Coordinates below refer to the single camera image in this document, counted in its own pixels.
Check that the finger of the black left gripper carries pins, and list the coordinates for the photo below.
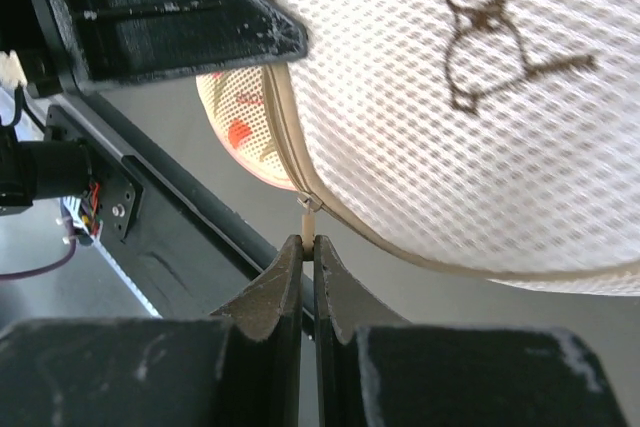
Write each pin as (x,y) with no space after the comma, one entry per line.
(95,45)

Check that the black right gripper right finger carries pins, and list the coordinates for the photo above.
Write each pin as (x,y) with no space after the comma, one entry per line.
(375,368)

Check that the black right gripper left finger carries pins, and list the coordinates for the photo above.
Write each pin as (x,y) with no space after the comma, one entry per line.
(238,367)

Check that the white mesh laundry bag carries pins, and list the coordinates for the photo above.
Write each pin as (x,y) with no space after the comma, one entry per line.
(489,138)

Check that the floral mesh laundry bag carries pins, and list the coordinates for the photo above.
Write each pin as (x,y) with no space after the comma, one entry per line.
(234,104)

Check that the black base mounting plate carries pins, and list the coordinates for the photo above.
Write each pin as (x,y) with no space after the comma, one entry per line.
(183,229)

